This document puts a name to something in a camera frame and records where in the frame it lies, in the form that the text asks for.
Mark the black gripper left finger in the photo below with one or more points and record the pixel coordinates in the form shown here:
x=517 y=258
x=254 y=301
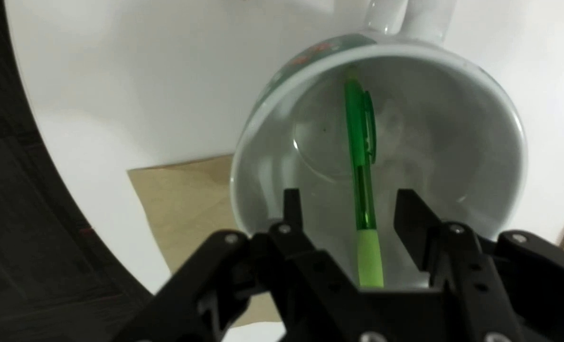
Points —
x=255 y=286

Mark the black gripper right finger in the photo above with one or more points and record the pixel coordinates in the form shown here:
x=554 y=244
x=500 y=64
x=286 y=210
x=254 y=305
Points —
x=516 y=286

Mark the green pen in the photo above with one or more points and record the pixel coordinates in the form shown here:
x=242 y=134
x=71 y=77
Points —
x=364 y=191

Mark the white mug with green band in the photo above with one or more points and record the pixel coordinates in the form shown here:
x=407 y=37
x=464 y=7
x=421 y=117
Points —
x=445 y=140

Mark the large brown cardboard piece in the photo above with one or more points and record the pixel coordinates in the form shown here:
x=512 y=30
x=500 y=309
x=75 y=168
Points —
x=187 y=202

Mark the white round side table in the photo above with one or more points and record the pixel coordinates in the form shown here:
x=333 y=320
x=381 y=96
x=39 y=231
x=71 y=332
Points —
x=136 y=77

